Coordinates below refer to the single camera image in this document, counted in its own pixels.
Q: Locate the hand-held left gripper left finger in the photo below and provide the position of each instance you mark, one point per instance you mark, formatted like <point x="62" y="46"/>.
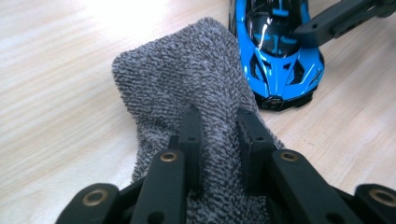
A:
<point x="193" y="140"/>

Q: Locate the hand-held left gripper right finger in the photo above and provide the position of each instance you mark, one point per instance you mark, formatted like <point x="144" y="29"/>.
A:
<point x="257" y="146"/>

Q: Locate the grey towel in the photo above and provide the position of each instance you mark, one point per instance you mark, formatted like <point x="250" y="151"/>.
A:
<point x="186" y="77"/>

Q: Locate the blue toy car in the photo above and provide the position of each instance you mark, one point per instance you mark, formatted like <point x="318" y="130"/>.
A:
<point x="277" y="77"/>

